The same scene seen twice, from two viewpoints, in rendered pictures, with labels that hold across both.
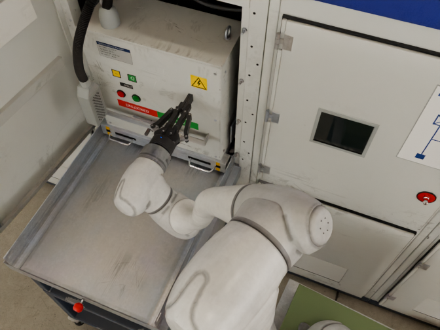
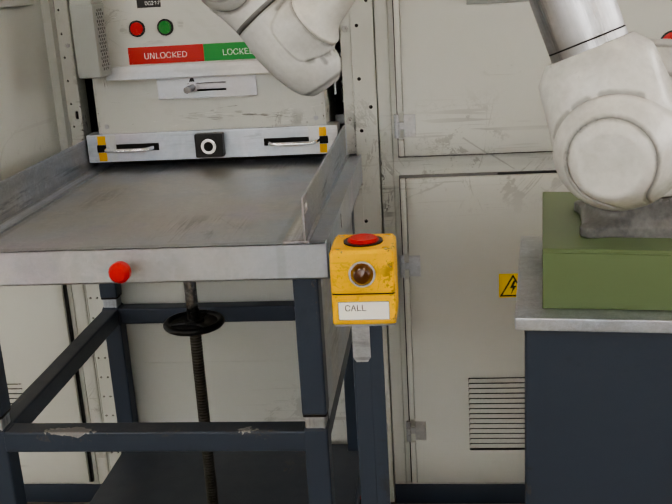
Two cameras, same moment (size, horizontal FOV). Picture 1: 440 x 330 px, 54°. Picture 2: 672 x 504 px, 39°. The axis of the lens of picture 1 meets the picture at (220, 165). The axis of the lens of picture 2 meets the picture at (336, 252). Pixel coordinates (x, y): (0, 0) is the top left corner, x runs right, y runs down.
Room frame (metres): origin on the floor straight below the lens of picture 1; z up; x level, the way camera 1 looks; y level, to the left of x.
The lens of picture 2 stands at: (-0.97, 0.50, 1.23)
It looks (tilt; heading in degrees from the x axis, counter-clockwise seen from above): 16 degrees down; 345
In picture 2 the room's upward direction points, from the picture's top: 3 degrees counter-clockwise
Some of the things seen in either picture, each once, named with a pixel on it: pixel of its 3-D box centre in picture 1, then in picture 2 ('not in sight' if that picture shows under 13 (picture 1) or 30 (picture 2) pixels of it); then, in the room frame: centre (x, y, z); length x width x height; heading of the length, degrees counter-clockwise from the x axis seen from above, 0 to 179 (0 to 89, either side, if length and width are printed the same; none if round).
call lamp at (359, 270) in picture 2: not in sight; (361, 275); (0.09, 0.19, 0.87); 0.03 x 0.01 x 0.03; 69
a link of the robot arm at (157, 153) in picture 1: (154, 158); not in sight; (0.74, 0.19, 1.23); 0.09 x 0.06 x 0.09; 69
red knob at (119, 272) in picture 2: (79, 304); (121, 270); (0.43, 0.46, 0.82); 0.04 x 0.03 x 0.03; 159
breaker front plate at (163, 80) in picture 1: (154, 102); (200, 21); (1.03, 0.23, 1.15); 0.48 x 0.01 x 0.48; 69
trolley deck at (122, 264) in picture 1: (131, 215); (182, 210); (0.77, 0.33, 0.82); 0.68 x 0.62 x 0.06; 159
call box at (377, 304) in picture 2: not in sight; (365, 278); (0.14, 0.17, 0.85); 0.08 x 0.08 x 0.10; 69
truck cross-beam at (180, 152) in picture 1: (164, 143); (213, 142); (1.05, 0.22, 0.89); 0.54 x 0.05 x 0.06; 69
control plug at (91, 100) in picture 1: (92, 101); (90, 32); (1.04, 0.45, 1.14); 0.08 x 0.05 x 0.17; 159
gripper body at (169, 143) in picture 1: (165, 140); not in sight; (0.81, 0.17, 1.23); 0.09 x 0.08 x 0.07; 159
